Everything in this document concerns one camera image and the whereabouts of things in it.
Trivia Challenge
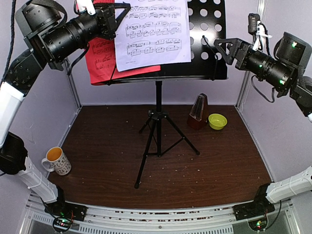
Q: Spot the black music stand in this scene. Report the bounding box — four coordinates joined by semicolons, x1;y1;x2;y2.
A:
91;0;230;189

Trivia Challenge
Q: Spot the patterned white mug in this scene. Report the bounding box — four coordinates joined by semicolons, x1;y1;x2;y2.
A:
41;147;72;176

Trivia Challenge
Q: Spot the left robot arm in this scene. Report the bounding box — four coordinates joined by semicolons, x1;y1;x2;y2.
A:
0;0;131;216

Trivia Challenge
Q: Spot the yellow-green bowl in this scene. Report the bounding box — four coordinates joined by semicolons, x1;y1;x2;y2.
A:
208;114;228;130

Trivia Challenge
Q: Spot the aluminium front frame rail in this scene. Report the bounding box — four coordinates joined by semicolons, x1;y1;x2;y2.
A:
19;194;301;234

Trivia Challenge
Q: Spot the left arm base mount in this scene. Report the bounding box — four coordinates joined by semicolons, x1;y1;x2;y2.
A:
41;197;87;234

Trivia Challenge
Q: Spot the white sheet music page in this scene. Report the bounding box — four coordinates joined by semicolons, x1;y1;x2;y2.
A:
115;0;191;72

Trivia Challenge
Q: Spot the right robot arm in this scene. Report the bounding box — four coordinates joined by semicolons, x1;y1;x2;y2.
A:
214;32;312;215

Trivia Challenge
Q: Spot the left aluminium corner post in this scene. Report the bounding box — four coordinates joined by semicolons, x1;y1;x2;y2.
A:
67;75;82;109

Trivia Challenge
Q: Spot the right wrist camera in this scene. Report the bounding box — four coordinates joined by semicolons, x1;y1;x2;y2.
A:
248;13;272;55

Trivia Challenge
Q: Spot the red sheet music page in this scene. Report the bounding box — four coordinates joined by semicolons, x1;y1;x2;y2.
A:
85;38;161;86

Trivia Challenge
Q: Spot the brown wooden metronome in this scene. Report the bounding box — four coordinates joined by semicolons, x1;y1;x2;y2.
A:
187;93;209;130

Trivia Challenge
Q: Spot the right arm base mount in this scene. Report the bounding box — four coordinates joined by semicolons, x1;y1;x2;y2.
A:
233;183;275;232

